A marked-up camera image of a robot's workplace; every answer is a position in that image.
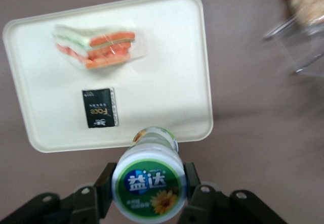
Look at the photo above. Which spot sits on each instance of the clear container with snacks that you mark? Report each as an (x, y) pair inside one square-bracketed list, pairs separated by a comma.
[(296, 44)]

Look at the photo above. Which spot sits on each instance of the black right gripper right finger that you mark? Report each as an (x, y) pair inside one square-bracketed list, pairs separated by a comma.
[(222, 208)]

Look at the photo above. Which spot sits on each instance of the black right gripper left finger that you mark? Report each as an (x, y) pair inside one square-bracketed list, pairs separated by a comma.
[(63, 208)]

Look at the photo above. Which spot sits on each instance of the black tissue pack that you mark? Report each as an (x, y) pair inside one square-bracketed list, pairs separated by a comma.
[(97, 107)]

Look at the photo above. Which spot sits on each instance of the green gum bottle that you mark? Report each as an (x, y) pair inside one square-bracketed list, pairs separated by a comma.
[(149, 173)]

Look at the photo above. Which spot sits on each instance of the wrapped triangle sandwich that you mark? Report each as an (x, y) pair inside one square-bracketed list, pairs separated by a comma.
[(106, 49)]

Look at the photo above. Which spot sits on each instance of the cream plastic serving tray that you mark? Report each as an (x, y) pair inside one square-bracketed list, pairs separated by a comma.
[(157, 87)]

